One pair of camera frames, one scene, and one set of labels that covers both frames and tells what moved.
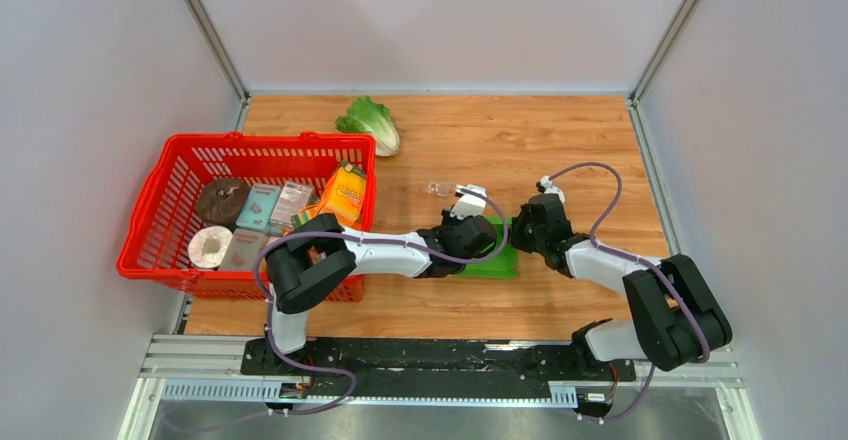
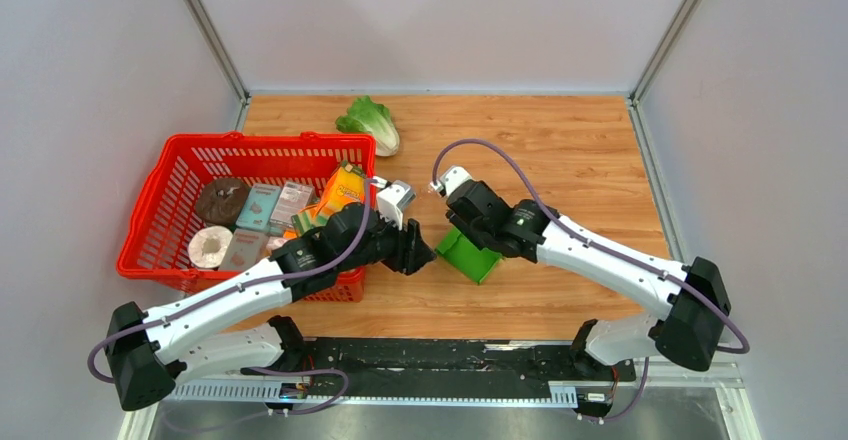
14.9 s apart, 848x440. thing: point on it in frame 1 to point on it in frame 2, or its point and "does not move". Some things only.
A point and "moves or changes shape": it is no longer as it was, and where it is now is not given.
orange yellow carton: x=345 y=197 does not move
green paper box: x=505 y=263 moves or changes shape
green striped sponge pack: x=300 y=219 does not move
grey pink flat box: x=244 y=250 does not move
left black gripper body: x=451 y=223 to x=386 y=244
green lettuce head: x=369 y=117 does not move
